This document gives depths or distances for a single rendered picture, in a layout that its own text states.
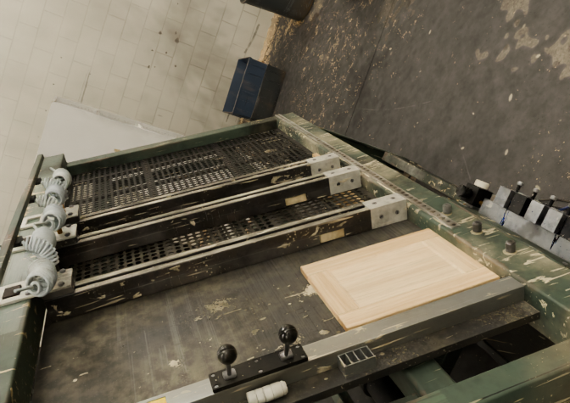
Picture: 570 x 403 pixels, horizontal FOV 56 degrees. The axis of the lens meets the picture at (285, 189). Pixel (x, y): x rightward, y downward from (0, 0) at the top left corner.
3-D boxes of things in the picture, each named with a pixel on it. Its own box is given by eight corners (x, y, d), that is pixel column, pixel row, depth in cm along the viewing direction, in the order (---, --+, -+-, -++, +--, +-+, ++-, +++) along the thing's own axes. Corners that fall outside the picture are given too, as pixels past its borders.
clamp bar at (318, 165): (343, 174, 212) (337, 115, 203) (29, 255, 183) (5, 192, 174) (332, 167, 221) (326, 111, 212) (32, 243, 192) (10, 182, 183)
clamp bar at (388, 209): (410, 221, 166) (406, 148, 157) (6, 340, 137) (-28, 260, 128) (394, 209, 175) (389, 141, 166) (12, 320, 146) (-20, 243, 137)
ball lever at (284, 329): (298, 363, 109) (301, 335, 99) (280, 369, 108) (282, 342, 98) (291, 346, 111) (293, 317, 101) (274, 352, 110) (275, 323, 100)
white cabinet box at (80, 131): (267, 167, 532) (52, 101, 450) (248, 221, 539) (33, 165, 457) (250, 156, 588) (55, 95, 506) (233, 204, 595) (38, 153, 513)
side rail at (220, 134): (279, 138, 292) (276, 119, 288) (72, 187, 265) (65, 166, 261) (275, 135, 299) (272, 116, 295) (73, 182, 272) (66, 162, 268)
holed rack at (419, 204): (461, 226, 148) (461, 224, 148) (451, 229, 148) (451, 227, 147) (280, 114, 296) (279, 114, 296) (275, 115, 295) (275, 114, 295)
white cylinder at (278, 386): (251, 411, 103) (289, 397, 105) (248, 400, 102) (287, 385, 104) (247, 400, 105) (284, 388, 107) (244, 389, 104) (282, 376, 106)
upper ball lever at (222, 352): (241, 383, 106) (239, 356, 96) (223, 389, 105) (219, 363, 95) (236, 365, 108) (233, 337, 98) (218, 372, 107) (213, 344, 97)
